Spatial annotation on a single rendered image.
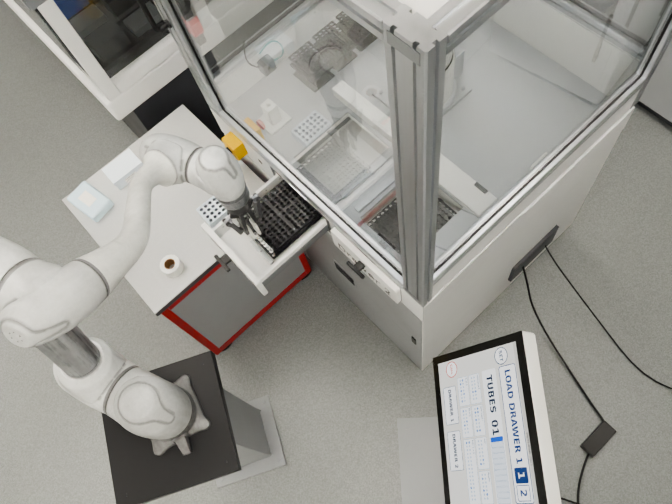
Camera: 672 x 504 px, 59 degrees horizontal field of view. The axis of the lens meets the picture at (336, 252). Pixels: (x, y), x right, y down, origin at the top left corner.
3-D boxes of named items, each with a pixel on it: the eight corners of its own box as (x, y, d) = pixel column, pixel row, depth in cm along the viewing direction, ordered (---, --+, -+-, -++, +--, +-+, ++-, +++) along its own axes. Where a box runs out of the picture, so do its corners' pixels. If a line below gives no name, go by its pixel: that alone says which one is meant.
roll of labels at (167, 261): (176, 281, 203) (171, 276, 200) (160, 272, 205) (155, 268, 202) (187, 263, 205) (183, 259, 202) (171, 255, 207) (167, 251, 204)
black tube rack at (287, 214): (275, 262, 193) (270, 254, 187) (241, 228, 199) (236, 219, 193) (325, 217, 197) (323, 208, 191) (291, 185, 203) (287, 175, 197)
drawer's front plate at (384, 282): (397, 304, 184) (396, 292, 174) (334, 244, 195) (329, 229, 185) (401, 300, 184) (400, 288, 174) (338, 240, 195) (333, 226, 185)
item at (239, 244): (264, 287, 190) (260, 281, 185) (216, 236, 200) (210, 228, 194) (356, 206, 197) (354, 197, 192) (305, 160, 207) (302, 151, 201)
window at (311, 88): (406, 279, 169) (391, 35, 81) (223, 109, 200) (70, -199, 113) (407, 277, 169) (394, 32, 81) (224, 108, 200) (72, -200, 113)
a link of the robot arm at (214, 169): (255, 177, 161) (214, 161, 165) (240, 145, 147) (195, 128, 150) (235, 210, 158) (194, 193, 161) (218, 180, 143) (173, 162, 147)
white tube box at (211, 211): (212, 229, 209) (209, 224, 206) (199, 214, 212) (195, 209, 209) (240, 207, 211) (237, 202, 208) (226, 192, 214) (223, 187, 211)
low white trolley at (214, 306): (223, 363, 269) (154, 314, 200) (146, 272, 292) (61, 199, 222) (318, 277, 279) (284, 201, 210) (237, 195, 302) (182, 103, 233)
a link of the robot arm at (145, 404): (174, 451, 172) (144, 446, 152) (123, 421, 176) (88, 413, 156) (203, 399, 177) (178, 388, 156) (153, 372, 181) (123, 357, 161)
